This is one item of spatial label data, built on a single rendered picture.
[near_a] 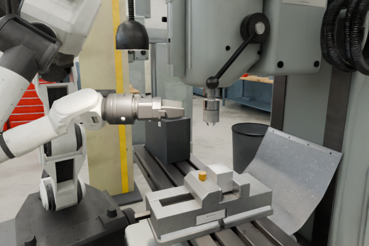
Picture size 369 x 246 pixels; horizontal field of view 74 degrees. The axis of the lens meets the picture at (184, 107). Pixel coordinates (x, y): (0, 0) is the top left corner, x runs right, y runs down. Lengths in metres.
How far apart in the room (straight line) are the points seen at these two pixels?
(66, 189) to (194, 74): 0.98
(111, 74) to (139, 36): 1.83
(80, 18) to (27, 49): 0.20
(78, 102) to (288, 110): 0.73
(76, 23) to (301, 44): 0.66
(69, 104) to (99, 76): 1.66
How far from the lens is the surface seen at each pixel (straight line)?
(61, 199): 1.44
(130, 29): 0.54
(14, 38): 0.79
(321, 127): 0.93
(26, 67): 0.77
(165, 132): 1.02
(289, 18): 0.71
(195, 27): 0.61
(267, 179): 1.00
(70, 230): 1.40
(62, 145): 1.23
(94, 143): 2.47
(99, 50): 2.34
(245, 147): 2.63
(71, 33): 0.86
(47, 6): 0.88
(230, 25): 0.62
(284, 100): 1.02
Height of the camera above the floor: 1.39
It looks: 12 degrees down
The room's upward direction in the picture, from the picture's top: straight up
